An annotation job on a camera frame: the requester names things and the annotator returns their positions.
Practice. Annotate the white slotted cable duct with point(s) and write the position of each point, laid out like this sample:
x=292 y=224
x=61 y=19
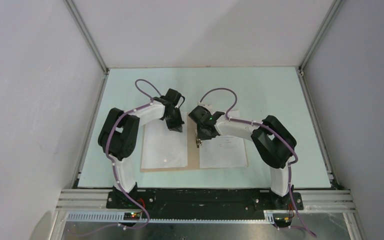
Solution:
x=117 y=217

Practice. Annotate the small circuit board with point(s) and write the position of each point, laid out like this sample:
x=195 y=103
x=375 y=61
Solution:
x=282 y=222
x=132 y=216

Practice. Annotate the silver metal folder clip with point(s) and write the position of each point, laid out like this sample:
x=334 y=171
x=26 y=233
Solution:
x=198 y=142

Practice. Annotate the aluminium frame post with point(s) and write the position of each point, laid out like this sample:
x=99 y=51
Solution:
x=323 y=29
x=86 y=34

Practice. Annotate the left small circuit board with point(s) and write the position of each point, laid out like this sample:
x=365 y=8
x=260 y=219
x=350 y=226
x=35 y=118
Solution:
x=132 y=216

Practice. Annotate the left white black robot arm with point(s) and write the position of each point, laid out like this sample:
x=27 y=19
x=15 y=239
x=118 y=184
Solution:
x=118 y=136

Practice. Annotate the right aluminium frame post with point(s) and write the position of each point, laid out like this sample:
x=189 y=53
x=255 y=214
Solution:
x=323 y=29

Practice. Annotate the tan cardboard folder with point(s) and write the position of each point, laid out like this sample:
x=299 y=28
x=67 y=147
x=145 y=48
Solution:
x=193 y=159

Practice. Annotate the right small circuit board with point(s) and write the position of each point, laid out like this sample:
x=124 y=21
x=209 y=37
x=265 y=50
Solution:
x=282 y=222

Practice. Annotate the left aluminium frame post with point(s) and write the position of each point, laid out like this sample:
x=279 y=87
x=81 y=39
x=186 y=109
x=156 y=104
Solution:
x=86 y=34

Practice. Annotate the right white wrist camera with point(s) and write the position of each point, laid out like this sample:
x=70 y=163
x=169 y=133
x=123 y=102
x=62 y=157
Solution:
x=207 y=106

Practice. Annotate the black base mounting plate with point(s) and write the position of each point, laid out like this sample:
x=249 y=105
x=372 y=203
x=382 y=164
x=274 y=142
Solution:
x=203 y=203

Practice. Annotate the white paper sheet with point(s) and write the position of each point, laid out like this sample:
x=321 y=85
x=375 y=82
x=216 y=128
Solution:
x=222 y=152
x=163 y=149

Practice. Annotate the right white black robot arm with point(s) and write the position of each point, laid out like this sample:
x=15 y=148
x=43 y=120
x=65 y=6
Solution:
x=274 y=143

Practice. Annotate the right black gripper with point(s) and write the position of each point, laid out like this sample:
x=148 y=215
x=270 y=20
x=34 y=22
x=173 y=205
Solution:
x=202 y=136

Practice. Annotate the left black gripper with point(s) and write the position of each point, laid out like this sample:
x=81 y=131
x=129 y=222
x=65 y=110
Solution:
x=176 y=126

